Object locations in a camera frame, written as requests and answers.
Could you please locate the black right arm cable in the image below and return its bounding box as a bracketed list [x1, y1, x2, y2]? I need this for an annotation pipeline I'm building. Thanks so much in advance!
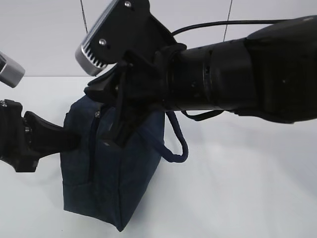
[170, 21, 295, 38]

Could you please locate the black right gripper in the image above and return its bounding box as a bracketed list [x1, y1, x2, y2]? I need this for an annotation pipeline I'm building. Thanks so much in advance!
[84, 47, 188, 149]

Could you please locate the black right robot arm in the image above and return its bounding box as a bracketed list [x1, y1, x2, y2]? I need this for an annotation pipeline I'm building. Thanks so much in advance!
[85, 15, 317, 147]

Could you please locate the dark blue insulated bag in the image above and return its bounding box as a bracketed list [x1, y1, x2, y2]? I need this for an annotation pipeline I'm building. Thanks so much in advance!
[60, 96, 188, 231]

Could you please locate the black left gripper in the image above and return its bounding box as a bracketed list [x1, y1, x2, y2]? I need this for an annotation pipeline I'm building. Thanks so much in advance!
[0, 100, 81, 173]

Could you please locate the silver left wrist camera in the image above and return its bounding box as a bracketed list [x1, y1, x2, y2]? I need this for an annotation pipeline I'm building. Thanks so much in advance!
[0, 52, 25, 88]

